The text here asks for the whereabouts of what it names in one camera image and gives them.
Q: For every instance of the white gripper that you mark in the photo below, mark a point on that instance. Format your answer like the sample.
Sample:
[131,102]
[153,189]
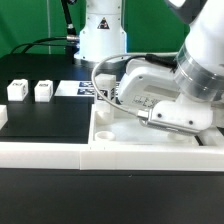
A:
[144,84]

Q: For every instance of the white sheet with markers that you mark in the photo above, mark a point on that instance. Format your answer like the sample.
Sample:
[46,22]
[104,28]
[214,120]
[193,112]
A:
[75,89]

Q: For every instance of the white U-shaped obstacle fence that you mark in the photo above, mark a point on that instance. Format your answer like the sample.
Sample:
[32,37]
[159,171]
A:
[114,156]

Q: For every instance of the white square table top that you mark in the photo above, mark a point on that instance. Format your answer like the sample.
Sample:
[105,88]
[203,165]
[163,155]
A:
[123,128]

